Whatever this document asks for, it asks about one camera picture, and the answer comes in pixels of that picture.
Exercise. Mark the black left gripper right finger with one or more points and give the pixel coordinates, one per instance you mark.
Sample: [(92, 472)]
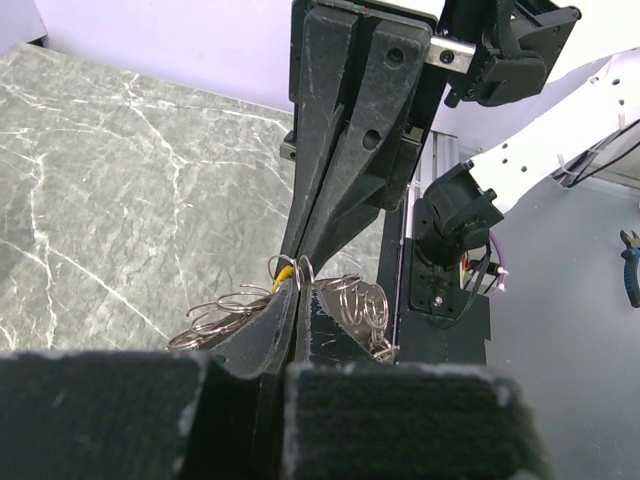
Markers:
[(370, 420)]

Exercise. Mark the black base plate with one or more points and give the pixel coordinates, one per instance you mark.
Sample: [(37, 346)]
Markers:
[(432, 318)]

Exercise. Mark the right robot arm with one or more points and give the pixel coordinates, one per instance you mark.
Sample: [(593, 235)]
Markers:
[(460, 208)]

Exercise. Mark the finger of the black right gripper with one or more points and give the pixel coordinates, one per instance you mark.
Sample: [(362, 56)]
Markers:
[(323, 37), (372, 160)]

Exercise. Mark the blue handled pliers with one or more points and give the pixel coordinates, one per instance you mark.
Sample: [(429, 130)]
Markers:
[(630, 255)]

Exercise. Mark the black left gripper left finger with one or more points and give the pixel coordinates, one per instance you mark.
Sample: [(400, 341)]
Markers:
[(214, 413)]

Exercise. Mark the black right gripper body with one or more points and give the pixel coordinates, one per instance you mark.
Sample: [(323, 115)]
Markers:
[(490, 53)]

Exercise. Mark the yellow key tag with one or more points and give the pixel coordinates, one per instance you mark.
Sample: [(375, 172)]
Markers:
[(286, 273)]

